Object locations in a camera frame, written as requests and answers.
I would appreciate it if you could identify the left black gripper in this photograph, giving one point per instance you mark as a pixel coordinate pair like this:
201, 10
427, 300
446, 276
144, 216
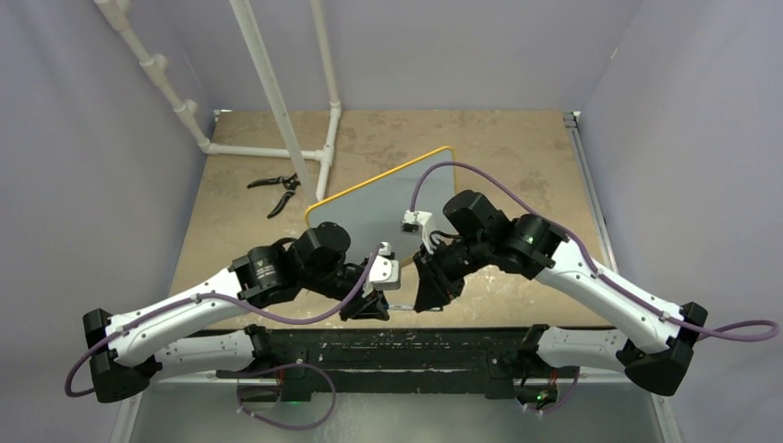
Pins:
359, 307

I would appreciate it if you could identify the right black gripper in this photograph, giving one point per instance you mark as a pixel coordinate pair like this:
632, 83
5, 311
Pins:
436, 286

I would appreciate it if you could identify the yellow framed whiteboard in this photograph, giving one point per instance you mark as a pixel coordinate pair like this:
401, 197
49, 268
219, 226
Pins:
372, 212

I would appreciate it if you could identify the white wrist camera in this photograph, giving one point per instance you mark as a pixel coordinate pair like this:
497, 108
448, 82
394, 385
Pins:
384, 271
422, 225

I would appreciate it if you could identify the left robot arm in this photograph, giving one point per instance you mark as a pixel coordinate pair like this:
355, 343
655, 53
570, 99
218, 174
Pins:
294, 281

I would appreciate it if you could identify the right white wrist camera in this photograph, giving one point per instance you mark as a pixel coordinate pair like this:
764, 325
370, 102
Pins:
422, 225

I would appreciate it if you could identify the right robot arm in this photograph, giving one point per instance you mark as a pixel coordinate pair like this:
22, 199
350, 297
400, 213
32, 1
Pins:
651, 341

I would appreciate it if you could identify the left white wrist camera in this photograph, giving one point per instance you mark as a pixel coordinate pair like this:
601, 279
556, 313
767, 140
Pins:
384, 271

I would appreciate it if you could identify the white PVC pipe frame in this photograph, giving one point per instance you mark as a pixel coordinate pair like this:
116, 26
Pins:
312, 166

